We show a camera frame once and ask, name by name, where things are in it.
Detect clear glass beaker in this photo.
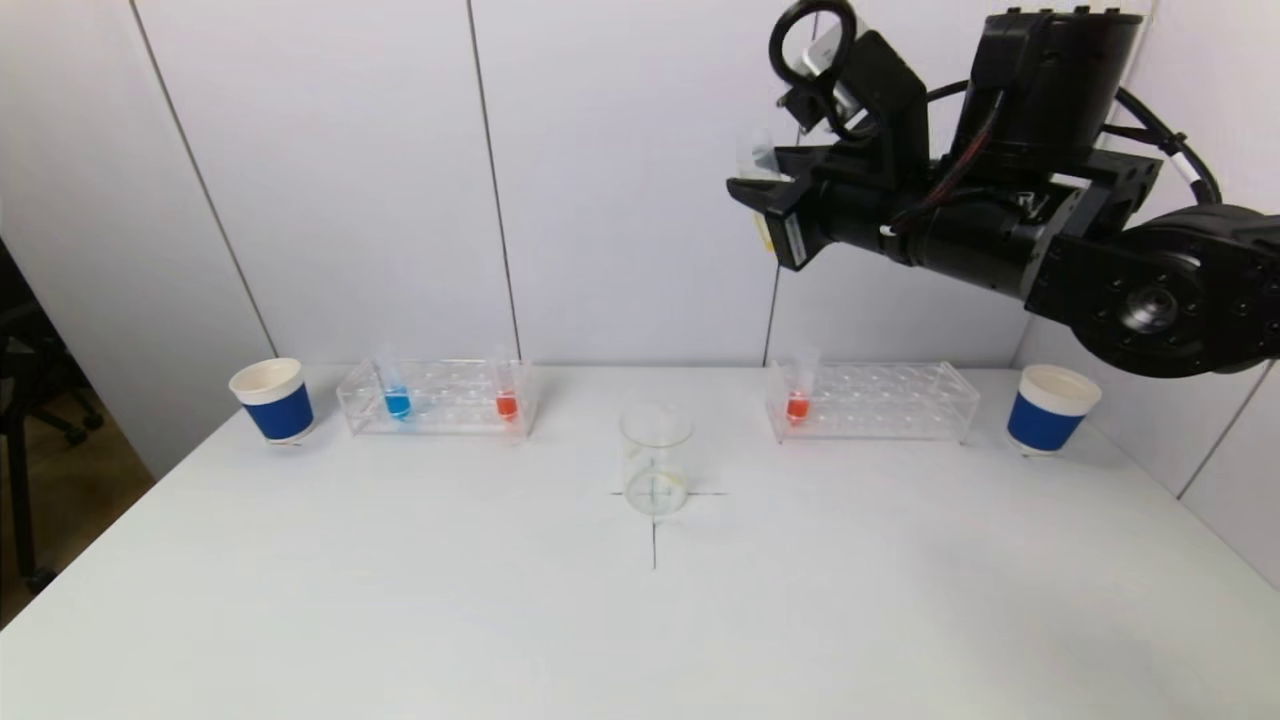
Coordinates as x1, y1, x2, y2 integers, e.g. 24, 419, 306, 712
619, 402, 694, 518

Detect blue and white paper cup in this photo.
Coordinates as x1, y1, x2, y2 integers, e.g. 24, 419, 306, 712
1004, 365, 1103, 457
228, 358, 316, 444

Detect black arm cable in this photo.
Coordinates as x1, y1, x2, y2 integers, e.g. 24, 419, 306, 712
1100, 85, 1223, 206

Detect black looped camera cable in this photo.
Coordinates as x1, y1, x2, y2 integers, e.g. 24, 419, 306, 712
768, 0, 859, 141

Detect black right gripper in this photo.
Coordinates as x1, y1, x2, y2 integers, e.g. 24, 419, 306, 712
726, 145, 900, 273

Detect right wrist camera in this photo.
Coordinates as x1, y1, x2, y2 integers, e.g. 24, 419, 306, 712
780, 25, 931, 151

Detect test tube with blue pigment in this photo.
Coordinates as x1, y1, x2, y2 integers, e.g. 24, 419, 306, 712
374, 350, 414, 422

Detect test tube with yellow pigment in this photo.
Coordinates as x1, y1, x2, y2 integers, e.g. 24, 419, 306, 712
737, 128, 781, 253

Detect clear plastic test tube rack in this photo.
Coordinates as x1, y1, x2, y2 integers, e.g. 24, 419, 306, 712
337, 360, 541, 439
766, 362, 981, 446

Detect test tube with red pigment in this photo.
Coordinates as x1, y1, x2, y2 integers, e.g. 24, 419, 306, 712
492, 350, 521, 423
785, 347, 821, 426

